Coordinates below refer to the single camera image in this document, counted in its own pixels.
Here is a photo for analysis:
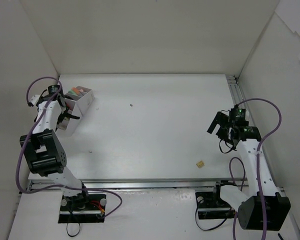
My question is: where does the green highlighter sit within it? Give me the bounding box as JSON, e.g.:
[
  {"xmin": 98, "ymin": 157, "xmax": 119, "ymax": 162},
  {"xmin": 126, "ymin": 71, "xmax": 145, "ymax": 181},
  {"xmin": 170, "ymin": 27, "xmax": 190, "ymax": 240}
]
[{"xmin": 67, "ymin": 90, "xmax": 78, "ymax": 96}]

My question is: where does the white compartment organizer box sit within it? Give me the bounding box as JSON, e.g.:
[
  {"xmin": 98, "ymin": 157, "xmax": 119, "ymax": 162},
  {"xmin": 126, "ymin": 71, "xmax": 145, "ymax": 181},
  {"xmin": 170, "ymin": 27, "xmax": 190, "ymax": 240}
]
[{"xmin": 57, "ymin": 86, "xmax": 95, "ymax": 137}]

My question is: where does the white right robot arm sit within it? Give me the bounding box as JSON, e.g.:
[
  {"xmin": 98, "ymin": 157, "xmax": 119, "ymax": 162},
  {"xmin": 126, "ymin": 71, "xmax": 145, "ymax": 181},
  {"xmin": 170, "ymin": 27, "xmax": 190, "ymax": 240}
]
[{"xmin": 207, "ymin": 106, "xmax": 291, "ymax": 232}]

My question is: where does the small tan staples box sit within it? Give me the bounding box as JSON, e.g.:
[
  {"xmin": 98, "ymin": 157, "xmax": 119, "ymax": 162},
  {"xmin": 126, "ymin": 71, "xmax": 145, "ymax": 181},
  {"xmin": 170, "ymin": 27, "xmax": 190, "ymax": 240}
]
[{"xmin": 196, "ymin": 161, "xmax": 205, "ymax": 168}]

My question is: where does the aluminium rail frame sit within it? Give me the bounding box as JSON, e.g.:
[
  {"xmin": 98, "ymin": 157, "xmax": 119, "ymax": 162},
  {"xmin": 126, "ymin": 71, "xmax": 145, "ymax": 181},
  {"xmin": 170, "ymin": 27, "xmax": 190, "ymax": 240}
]
[{"xmin": 27, "ymin": 74, "xmax": 291, "ymax": 216}]

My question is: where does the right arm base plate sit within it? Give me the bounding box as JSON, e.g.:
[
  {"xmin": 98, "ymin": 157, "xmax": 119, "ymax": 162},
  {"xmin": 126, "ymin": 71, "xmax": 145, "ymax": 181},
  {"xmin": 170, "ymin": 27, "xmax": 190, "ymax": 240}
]
[{"xmin": 195, "ymin": 185, "xmax": 248, "ymax": 220}]

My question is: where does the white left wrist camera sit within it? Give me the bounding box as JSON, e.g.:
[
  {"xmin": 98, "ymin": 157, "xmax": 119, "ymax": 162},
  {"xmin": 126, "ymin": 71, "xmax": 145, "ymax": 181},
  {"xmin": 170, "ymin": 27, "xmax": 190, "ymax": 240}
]
[{"xmin": 27, "ymin": 94, "xmax": 40, "ymax": 107}]

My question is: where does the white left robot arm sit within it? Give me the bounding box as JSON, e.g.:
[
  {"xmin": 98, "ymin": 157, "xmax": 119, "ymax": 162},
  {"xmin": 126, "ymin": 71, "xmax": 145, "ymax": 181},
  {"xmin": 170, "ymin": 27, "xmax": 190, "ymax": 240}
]
[{"xmin": 19, "ymin": 85, "xmax": 90, "ymax": 210}]

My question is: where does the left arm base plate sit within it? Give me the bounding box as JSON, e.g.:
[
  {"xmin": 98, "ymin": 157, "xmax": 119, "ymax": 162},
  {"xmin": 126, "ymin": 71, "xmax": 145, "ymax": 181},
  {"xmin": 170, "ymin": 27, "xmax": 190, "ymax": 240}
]
[{"xmin": 57, "ymin": 193, "xmax": 107, "ymax": 224}]

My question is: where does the orange cap highlighter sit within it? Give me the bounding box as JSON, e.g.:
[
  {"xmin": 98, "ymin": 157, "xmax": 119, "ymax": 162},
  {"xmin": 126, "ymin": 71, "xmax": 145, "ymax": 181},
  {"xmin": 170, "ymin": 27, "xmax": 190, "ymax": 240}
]
[{"xmin": 71, "ymin": 87, "xmax": 84, "ymax": 96}]

